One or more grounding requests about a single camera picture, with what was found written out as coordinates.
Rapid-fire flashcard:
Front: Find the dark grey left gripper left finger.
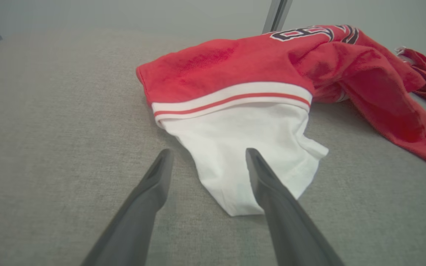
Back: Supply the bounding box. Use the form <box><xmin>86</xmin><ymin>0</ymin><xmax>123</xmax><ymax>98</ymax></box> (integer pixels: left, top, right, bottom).
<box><xmin>81</xmin><ymin>148</ymin><xmax>175</xmax><ymax>266</ymax></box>

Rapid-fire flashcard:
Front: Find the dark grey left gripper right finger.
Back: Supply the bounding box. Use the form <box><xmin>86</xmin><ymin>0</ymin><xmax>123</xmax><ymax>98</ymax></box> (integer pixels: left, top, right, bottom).
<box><xmin>245</xmin><ymin>147</ymin><xmax>345</xmax><ymax>266</ymax></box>

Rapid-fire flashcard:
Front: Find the red and white numbered jersey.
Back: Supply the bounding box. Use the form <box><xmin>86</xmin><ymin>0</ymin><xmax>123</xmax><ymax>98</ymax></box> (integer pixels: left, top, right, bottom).
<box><xmin>136</xmin><ymin>24</ymin><xmax>426</xmax><ymax>217</ymax></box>

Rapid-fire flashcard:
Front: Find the grey aluminium partition post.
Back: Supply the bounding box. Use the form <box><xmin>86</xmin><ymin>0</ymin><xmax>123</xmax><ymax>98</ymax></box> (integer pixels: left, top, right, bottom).
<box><xmin>277</xmin><ymin>0</ymin><xmax>294</xmax><ymax>32</ymax></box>
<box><xmin>262</xmin><ymin>0</ymin><xmax>281</xmax><ymax>34</ymax></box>

